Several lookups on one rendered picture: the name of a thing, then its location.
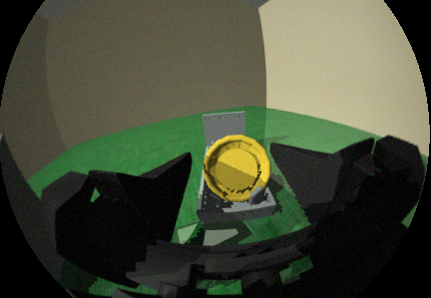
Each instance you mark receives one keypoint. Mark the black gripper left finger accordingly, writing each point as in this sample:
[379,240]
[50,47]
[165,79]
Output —
[155,196]

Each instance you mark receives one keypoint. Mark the gold round plate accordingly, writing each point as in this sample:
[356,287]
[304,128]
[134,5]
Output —
[235,166]

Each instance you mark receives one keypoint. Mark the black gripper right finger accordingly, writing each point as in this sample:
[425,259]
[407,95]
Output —
[316,177]

